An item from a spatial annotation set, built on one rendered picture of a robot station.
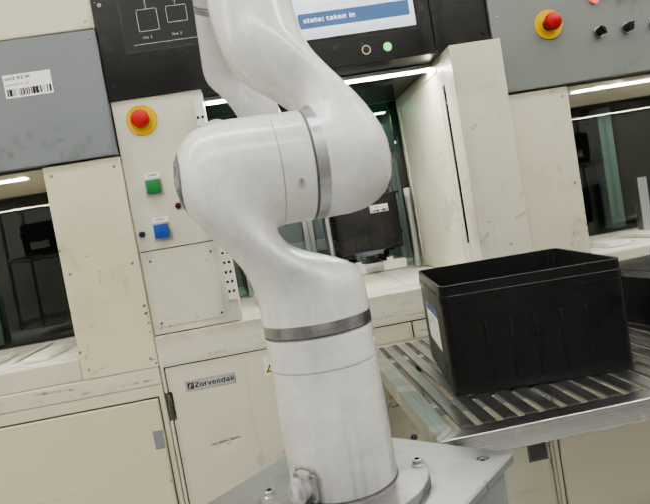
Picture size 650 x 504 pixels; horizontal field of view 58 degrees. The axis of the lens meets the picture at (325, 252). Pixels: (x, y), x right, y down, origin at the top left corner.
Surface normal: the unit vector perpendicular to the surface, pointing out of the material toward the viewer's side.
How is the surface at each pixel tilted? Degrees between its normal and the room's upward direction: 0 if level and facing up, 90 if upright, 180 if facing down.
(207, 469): 90
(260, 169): 91
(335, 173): 109
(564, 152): 90
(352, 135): 74
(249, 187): 96
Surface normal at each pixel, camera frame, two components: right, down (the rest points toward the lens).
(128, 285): 0.10, 0.04
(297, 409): -0.59, 0.15
